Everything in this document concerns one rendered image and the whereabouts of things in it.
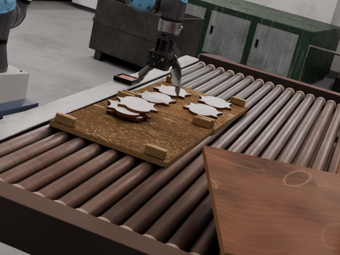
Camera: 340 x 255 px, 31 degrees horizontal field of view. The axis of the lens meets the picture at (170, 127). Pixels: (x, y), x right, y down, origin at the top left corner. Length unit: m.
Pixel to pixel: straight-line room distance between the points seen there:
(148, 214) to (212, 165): 0.17
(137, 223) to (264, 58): 6.45
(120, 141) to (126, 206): 0.35
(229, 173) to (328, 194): 0.22
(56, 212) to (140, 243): 0.17
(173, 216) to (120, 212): 0.12
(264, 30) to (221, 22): 0.56
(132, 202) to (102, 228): 0.22
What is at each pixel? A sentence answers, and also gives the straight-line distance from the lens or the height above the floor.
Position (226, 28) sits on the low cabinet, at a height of 0.52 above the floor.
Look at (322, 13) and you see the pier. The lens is 9.29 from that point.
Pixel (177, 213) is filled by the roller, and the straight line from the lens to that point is 1.35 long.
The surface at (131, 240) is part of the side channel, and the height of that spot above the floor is 0.95.
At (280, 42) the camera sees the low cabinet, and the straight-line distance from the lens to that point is 7.57.
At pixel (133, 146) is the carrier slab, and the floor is 0.94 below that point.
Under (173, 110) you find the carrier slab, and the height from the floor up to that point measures 0.94.
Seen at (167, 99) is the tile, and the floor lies 0.95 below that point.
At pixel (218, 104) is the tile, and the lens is 2.22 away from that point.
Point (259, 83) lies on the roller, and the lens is 2.93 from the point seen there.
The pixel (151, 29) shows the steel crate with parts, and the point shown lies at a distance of 6.40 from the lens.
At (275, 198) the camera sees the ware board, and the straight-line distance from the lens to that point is 1.25.
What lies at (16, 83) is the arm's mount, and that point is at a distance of 2.01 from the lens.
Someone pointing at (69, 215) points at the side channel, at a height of 0.95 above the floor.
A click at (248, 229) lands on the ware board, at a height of 1.04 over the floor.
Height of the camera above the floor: 1.48
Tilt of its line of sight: 17 degrees down
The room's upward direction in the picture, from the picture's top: 14 degrees clockwise
